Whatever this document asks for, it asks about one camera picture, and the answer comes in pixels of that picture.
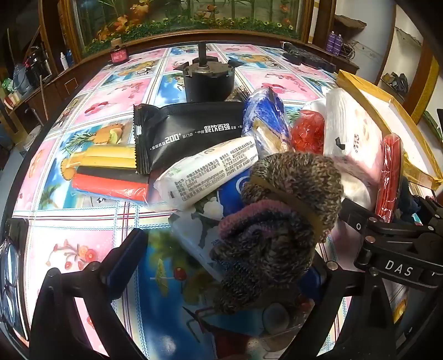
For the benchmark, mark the pink tissue pack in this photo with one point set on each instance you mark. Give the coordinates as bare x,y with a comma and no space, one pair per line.
349,128

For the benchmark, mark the gold framed white shelf unit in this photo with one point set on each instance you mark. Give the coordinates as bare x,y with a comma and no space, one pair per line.
426,83

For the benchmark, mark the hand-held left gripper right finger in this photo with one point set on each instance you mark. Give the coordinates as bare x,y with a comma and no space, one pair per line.
315,284

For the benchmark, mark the brown foil wrapper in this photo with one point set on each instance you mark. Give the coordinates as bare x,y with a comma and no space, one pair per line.
238,94

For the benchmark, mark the black wet wipe packet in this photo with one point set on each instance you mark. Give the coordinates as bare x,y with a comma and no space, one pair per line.
187,135

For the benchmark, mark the red jar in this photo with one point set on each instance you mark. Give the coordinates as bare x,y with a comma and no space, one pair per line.
118,56

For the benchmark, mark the black device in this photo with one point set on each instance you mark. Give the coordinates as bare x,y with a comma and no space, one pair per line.
304,57

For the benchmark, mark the red mesh bag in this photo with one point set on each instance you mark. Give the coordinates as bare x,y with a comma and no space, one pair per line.
308,133

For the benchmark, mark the eyeglasses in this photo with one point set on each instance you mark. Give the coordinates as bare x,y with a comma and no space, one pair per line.
8,266

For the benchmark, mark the red cloth in plastic bag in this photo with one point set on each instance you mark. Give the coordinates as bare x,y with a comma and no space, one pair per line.
389,180

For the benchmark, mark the yellow taped cardboard box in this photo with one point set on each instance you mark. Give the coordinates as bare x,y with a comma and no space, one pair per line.
408,145

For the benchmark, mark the brown cardboard piece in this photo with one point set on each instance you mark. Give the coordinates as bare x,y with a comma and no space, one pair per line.
349,23

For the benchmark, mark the printed tablecloth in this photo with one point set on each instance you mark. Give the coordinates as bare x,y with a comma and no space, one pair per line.
103,114

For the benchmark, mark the blue plastic bag pack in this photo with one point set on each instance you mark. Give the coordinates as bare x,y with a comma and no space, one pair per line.
268,114

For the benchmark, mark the black cylindrical motor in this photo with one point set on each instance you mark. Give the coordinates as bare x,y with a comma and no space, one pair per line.
207,86

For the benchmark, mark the dark kettle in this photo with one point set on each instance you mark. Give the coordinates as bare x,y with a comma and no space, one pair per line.
36,65

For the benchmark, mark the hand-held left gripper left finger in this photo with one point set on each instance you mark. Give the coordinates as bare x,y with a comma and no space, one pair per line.
128,263

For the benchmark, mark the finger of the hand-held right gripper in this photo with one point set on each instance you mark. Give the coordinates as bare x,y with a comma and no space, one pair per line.
431,211
353,211

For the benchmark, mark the blue bottle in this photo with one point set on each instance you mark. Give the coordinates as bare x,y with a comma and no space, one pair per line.
70,58

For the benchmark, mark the wooden cabinet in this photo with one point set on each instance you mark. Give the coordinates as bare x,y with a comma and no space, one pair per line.
55,86

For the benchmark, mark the white bottle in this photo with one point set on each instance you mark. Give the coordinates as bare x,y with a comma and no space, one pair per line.
64,62

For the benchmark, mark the thin wooden stick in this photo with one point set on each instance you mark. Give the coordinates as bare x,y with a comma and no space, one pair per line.
43,97

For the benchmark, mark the aquarium with plants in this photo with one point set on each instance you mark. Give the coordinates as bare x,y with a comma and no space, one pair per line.
187,17

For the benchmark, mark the floral blue white tissue pack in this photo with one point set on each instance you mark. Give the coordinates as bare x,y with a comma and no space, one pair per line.
197,228

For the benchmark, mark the brown knit socks bundle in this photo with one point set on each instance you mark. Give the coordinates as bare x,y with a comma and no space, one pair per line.
283,214

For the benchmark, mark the grey green bundle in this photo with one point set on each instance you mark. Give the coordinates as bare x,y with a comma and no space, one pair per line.
397,81

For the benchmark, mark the purple bottle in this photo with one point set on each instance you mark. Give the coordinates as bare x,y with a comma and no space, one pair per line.
332,41
340,44

